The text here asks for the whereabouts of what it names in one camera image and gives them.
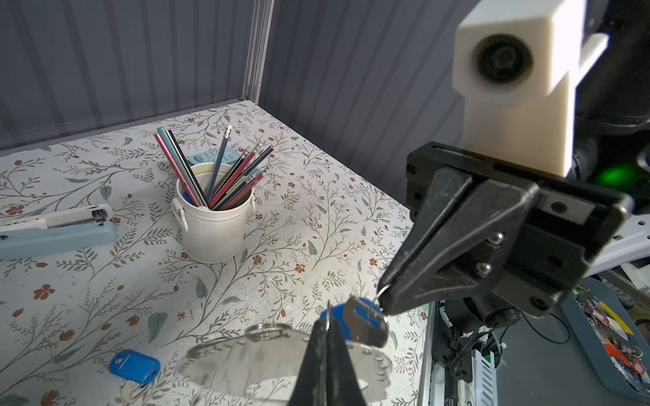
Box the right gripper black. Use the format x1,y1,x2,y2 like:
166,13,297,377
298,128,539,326
377,143,634,318

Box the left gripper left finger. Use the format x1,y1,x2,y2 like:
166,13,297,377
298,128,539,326
288,319,327,406

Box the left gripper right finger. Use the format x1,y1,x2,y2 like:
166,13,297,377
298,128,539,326
326,320,367,406

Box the blue key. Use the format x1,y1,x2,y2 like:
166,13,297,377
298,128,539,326
108,349,161,404
320,296,389,348

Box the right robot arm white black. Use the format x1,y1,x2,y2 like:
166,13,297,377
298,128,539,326
377,1,649,321

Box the white pencil cup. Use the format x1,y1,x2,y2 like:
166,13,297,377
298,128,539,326
171,180,255,263

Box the light blue stapler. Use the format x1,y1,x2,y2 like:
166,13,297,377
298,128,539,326
1,204,118,261

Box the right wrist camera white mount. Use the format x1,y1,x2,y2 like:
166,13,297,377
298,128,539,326
452,1,609,177

